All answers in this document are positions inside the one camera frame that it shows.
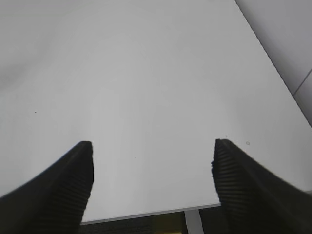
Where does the white table leg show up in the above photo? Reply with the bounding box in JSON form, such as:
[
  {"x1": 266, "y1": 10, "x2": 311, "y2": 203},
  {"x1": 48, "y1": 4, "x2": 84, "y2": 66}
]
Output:
[{"x1": 184, "y1": 209, "x2": 204, "y2": 234}]

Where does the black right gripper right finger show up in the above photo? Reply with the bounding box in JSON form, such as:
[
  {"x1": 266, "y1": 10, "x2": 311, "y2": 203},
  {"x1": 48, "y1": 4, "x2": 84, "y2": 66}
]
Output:
[{"x1": 212, "y1": 139, "x2": 312, "y2": 234}]

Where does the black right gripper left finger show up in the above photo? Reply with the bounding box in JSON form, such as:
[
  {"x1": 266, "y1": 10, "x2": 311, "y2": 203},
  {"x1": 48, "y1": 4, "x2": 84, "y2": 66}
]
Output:
[{"x1": 0, "y1": 141, "x2": 94, "y2": 234}]

